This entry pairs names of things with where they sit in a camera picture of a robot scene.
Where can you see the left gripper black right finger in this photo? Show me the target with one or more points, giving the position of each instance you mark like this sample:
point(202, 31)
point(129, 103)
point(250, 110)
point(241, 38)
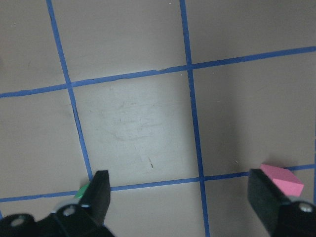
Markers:
point(266, 199)

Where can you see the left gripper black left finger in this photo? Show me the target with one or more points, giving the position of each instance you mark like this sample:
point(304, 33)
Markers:
point(96, 198)

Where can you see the green foam cube near left arm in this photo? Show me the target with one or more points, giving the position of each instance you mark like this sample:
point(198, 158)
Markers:
point(79, 194)

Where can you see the pink foam cube centre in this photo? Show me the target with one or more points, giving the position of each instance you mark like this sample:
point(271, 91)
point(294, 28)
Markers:
point(284, 179)

